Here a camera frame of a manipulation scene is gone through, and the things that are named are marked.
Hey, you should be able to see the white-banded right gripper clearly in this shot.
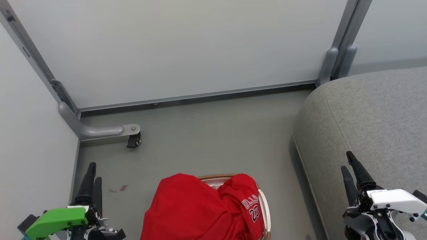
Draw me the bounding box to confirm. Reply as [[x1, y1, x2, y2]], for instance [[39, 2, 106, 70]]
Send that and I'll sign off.
[[341, 151, 427, 240]]

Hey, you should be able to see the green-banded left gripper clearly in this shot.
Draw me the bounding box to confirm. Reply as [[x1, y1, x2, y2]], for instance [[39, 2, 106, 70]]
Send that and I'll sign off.
[[22, 162, 126, 240]]

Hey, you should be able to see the red basketball jersey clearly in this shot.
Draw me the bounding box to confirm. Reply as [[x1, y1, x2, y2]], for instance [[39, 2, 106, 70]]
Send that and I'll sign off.
[[140, 173, 265, 240]]

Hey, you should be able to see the grey fabric sofa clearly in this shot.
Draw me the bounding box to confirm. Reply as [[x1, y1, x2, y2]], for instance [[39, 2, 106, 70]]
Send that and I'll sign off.
[[293, 66, 427, 240]]

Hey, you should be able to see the wicker-rimmed laundry basket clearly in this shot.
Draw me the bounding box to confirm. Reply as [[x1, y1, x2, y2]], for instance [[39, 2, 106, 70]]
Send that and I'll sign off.
[[197, 173, 272, 240]]

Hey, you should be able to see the grey partition foot bracket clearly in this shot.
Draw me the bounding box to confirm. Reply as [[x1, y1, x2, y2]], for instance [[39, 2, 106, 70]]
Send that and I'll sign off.
[[59, 101, 141, 141]]

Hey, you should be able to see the grey partition bottom rail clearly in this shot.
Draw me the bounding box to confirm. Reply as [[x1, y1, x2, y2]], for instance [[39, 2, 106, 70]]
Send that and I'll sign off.
[[78, 80, 318, 112]]

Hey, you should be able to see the grey partition frame post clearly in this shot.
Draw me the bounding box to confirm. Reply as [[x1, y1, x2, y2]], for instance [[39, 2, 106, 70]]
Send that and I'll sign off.
[[0, 0, 81, 118]]

